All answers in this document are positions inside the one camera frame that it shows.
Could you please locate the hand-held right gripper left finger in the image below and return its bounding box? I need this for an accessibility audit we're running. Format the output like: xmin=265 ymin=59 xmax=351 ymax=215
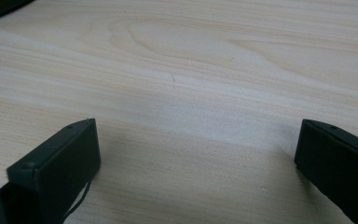
xmin=0 ymin=118 xmax=103 ymax=224

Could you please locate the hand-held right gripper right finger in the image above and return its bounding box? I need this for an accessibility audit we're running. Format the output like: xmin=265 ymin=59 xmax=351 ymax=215
xmin=294 ymin=119 xmax=358 ymax=224

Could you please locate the dark object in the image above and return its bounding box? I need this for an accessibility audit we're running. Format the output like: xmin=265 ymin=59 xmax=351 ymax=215
xmin=0 ymin=0 xmax=35 ymax=23

